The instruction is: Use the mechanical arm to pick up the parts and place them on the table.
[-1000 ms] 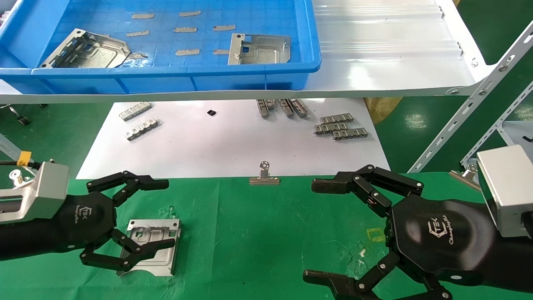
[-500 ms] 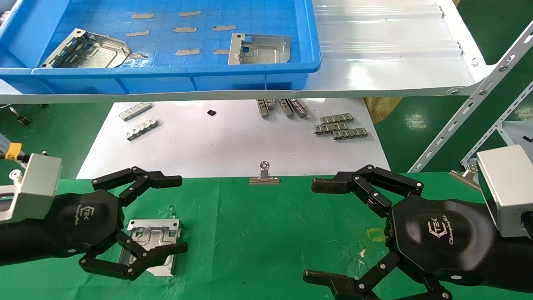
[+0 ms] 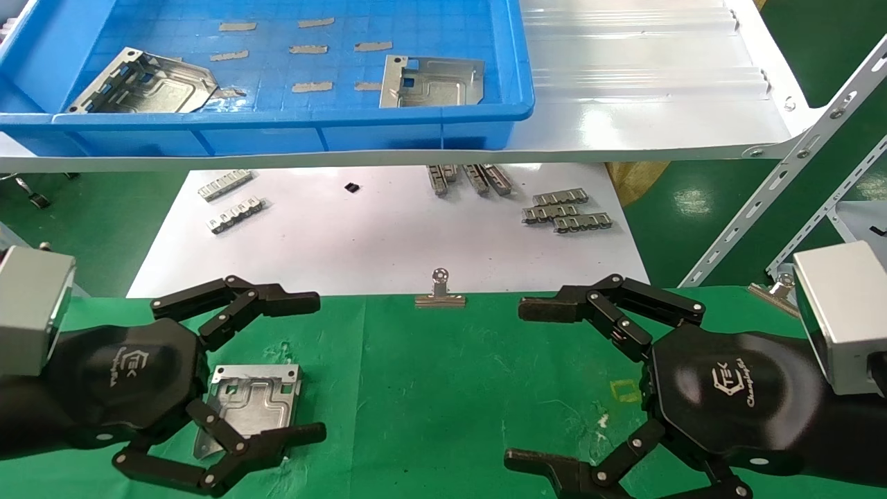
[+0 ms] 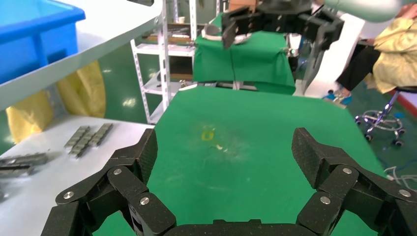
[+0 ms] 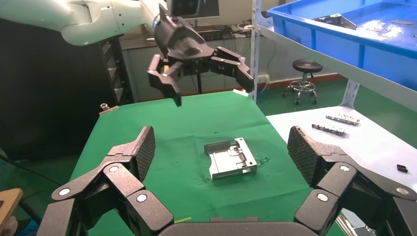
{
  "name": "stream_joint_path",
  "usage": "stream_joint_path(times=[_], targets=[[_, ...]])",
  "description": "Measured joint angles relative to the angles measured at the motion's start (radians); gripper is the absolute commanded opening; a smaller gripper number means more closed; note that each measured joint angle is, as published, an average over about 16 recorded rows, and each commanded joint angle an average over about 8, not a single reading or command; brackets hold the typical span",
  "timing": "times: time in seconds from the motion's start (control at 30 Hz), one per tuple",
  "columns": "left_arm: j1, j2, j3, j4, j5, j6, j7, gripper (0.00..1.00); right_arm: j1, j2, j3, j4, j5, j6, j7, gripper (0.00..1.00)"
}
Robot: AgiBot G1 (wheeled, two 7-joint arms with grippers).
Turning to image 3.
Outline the white paper sheet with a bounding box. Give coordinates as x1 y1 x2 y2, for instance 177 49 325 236
126 164 653 299

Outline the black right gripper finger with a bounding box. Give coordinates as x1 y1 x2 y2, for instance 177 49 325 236
504 416 754 499
518 274 706 362

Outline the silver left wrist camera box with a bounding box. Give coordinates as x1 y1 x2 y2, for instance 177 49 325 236
0 245 77 378

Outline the green table cloth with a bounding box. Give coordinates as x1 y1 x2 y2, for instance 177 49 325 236
0 286 887 499

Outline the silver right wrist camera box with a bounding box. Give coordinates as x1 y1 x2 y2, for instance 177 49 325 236
793 240 887 397

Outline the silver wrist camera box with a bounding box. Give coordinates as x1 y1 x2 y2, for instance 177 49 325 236
0 245 77 378
793 240 887 397

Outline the slotted grey metal plate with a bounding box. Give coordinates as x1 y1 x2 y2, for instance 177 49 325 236
64 46 222 114

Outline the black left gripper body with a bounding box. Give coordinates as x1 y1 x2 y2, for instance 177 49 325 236
45 319 209 445

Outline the blue plastic bin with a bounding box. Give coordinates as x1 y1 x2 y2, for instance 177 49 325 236
0 0 535 157

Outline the grey stamped metal plate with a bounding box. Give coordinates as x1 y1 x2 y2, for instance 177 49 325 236
192 363 304 460
379 54 485 109

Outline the white shelf board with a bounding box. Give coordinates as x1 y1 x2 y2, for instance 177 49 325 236
0 0 827 174

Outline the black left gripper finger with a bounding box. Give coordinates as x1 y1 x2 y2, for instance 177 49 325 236
151 275 322 352
112 399 327 498

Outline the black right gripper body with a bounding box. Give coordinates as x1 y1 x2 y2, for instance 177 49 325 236
648 324 829 478

